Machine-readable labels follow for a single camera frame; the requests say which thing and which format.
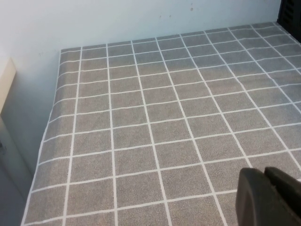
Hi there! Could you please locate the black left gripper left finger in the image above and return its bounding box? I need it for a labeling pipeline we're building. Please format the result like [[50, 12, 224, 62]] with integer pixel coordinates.
[[236, 167, 301, 226]]

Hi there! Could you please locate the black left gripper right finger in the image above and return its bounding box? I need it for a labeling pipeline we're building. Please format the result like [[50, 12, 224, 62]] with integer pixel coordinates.
[[263, 166, 301, 214]]

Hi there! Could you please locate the black plastic book stand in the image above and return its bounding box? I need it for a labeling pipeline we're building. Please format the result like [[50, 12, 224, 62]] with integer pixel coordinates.
[[277, 0, 301, 45]]

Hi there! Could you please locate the grey checked tablecloth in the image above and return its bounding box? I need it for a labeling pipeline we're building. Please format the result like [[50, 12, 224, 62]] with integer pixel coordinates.
[[22, 21, 301, 226]]

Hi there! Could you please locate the pale flat board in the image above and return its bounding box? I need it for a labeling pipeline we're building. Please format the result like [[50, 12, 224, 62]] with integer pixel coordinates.
[[0, 57, 17, 118]]

